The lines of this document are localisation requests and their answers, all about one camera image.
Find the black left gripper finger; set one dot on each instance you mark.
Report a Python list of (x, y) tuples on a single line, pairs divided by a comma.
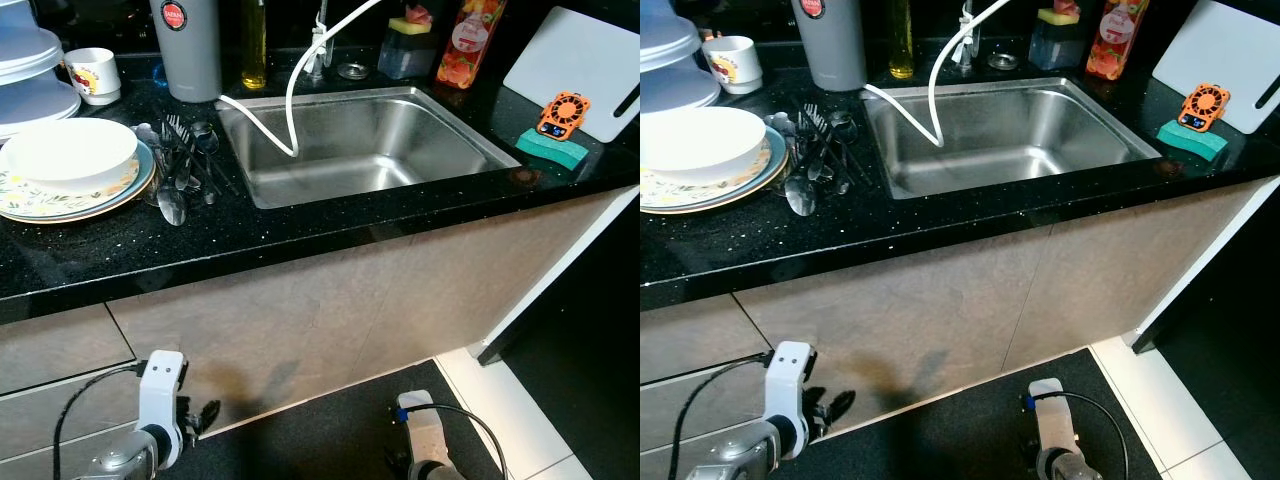
[(842, 402), (210, 411)]

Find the large steel spoon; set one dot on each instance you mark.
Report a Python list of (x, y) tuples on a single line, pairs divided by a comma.
[(800, 197), (171, 207)]

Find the white bowl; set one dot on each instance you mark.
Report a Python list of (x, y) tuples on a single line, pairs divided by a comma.
[(70, 152), (700, 142)]

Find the beige cabinet door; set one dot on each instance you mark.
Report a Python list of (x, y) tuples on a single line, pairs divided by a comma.
[(330, 310), (950, 300)]

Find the beige drawer front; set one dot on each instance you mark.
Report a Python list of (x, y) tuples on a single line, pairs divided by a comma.
[(55, 350), (690, 340)]

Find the floral plate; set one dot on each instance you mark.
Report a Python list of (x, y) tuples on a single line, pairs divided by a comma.
[(700, 195), (60, 200)]

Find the stainless steel sink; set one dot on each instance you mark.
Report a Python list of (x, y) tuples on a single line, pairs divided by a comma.
[(380, 140), (1020, 130)]

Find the white printed mug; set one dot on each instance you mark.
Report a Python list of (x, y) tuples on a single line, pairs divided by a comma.
[(735, 68), (95, 78)]

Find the grey tumbler with red logo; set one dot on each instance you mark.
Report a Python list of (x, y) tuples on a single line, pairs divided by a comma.
[(187, 55), (832, 50)]

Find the yellow oil bottle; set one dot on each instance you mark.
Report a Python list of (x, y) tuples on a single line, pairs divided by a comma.
[(901, 50), (253, 55)]

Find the round metal cap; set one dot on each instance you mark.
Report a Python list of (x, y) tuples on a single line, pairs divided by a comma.
[(352, 71), (1003, 61)]

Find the steel faucet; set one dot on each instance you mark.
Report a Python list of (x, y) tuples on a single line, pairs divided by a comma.
[(320, 52), (966, 45)]

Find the green sponge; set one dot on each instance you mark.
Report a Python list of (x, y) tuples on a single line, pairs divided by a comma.
[(550, 152), (1190, 142)]

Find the white stacked containers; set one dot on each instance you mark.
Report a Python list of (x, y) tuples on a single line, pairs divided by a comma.
[(30, 70), (665, 60)]

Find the small orange fan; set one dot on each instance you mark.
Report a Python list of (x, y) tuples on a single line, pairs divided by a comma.
[(1205, 105), (565, 113)]

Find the dark sponge holder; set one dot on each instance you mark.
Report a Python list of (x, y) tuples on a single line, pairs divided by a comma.
[(405, 58), (1055, 48)]

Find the white cutting board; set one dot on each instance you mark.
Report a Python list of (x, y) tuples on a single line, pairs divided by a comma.
[(1220, 50), (580, 60)]

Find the yellow sponge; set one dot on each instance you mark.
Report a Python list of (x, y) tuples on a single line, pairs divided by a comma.
[(403, 26), (1058, 17)]

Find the red dish soap bottle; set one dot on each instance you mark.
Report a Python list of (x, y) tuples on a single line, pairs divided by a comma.
[(468, 45), (1115, 40)]

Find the pink scrubber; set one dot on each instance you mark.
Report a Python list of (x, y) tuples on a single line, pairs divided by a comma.
[(420, 14), (1064, 5)]

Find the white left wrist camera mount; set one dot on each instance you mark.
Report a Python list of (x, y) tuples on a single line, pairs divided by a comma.
[(160, 390), (788, 385)]

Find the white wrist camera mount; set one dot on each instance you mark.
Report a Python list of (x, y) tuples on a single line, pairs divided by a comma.
[(428, 430), (788, 385), (160, 390), (1052, 415)]

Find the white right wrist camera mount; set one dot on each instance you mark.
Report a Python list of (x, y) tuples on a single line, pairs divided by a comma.
[(428, 430), (1052, 415)]

